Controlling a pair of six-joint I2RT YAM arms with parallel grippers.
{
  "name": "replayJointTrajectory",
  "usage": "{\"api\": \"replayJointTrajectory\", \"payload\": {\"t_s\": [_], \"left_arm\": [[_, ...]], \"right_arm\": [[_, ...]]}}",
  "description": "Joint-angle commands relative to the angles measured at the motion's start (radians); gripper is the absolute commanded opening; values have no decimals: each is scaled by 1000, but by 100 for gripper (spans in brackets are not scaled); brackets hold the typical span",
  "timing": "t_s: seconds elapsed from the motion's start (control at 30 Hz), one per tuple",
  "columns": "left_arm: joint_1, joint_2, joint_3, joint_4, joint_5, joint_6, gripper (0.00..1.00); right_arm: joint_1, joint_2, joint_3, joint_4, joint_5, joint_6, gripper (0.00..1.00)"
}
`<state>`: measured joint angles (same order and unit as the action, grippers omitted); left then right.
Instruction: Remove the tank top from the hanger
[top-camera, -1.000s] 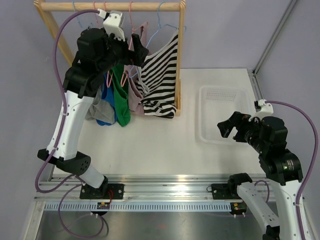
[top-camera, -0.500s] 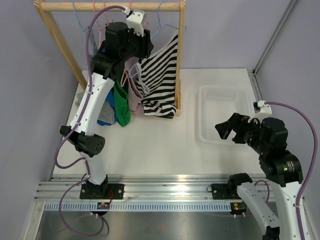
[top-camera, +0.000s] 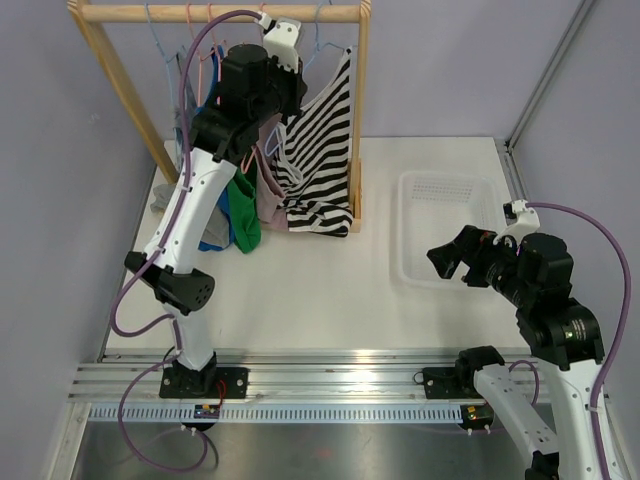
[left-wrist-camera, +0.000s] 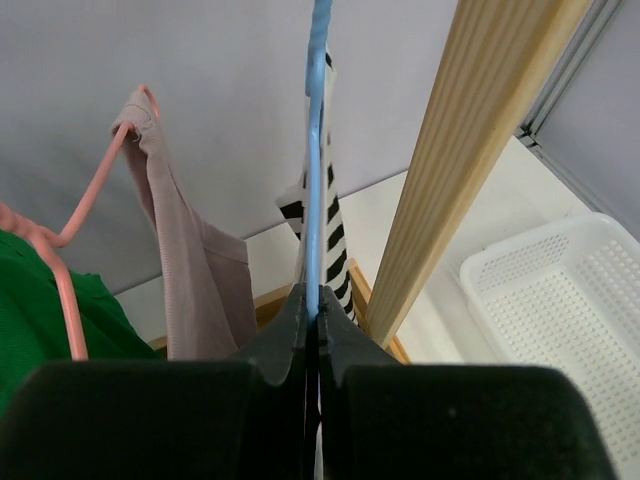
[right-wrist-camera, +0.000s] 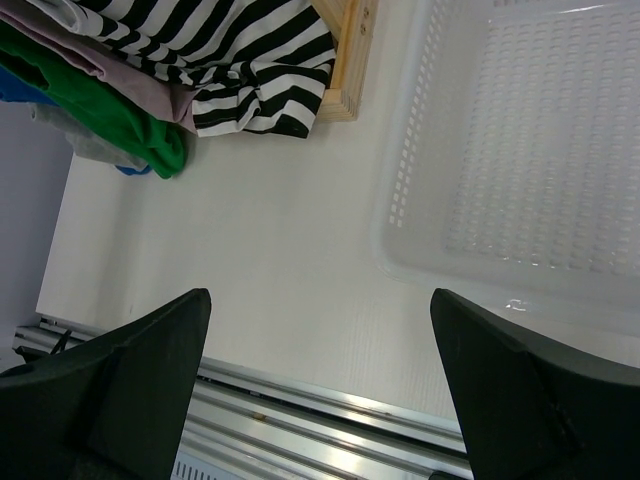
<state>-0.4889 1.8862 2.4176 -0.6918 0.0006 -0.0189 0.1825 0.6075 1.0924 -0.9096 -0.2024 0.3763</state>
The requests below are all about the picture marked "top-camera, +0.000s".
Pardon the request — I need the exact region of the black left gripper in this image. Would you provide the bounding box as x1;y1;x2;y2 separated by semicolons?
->
249;50;306;126

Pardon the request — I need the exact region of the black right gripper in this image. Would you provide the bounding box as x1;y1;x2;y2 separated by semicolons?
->
427;223;535;306

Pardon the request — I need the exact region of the pink wire hanger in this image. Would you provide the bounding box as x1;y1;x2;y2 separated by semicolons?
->
240;0;269;174

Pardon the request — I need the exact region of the light blue wire hanger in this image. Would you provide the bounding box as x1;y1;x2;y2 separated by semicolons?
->
264;0;347;156

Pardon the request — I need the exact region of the black white striped tank top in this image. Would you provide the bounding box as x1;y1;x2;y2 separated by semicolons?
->
271;48;353;238

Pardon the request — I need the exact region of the mauve pink tank top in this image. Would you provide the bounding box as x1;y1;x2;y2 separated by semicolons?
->
256;114;288;231

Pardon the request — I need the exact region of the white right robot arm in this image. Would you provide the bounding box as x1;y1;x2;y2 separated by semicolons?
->
427;225;624;479

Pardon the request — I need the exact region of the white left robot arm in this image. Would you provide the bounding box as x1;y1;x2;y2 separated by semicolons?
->
125;43;307;398

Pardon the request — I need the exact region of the blue tank top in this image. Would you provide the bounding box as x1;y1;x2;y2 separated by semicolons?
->
193;47;232;252

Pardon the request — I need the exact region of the light blue hanger far left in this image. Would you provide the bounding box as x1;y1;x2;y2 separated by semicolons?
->
144;3;183;107

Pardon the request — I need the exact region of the pink hanger under green top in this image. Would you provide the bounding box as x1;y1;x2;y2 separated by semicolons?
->
207;2;221;84

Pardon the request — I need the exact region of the green tank top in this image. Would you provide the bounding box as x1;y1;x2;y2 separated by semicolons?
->
227;165;261;254

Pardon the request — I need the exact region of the pink hanger under blue top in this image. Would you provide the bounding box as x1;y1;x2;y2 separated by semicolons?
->
185;1;206;107

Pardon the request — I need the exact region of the grey tank top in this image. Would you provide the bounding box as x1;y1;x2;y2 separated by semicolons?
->
150;49;230;249

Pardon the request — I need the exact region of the white perforated plastic basket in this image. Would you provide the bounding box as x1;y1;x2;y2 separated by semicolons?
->
395;171;505;291

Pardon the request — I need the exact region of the wooden clothes rack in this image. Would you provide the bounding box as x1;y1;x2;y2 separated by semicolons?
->
67;1;372;233

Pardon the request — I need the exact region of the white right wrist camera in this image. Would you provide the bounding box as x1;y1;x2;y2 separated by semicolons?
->
493;199;540;247

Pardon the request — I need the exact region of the aluminium corner frame post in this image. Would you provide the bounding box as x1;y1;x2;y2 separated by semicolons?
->
504;0;599;154

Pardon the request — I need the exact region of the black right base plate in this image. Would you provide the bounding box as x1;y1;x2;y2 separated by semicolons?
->
421;367;482;400

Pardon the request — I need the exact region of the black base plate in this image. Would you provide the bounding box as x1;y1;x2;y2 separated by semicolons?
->
421;367;482;400
159;365;249;400

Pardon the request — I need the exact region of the aluminium mounting rail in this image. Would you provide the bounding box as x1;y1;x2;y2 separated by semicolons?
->
68;348;458;404

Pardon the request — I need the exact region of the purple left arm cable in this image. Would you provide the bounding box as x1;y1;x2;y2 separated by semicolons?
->
110;13;262;474

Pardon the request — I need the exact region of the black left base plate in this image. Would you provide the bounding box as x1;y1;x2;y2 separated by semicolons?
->
159;365;249;400

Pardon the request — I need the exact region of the white slotted cable duct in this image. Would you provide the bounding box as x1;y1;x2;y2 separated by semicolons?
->
89;403;462;424

